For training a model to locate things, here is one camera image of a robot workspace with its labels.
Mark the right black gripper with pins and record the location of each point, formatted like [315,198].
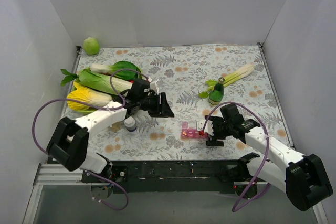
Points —
[214,132]

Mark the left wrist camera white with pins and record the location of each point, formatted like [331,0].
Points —
[154,86]

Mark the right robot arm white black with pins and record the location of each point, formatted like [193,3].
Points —
[301,177]

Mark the pink weekly pill organizer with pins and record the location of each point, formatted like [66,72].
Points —
[188,133]

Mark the aluminium frame rail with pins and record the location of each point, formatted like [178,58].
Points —
[49,175]

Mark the yellow napa cabbage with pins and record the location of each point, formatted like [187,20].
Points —
[87,95]

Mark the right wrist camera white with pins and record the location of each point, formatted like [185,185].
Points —
[202,126]

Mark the green glass bottle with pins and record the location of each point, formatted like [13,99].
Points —
[216,95]

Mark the round green cabbage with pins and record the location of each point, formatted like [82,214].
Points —
[91,46]

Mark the white pill bottle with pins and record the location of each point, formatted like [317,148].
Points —
[130,124]

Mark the floral table mat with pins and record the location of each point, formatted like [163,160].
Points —
[182,72]

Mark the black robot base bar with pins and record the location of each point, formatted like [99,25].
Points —
[182,176]

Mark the green plastic tray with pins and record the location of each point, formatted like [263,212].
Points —
[140,76]

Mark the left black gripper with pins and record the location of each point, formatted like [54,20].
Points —
[159,104]

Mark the celery stalk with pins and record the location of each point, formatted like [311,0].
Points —
[242,72]

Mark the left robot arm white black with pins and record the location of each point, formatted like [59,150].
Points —
[69,142]

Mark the green napa cabbage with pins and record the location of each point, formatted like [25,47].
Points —
[101,82]

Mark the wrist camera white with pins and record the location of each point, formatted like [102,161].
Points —
[154,86]
[202,126]

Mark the bok choy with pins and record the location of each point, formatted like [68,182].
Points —
[124,66]

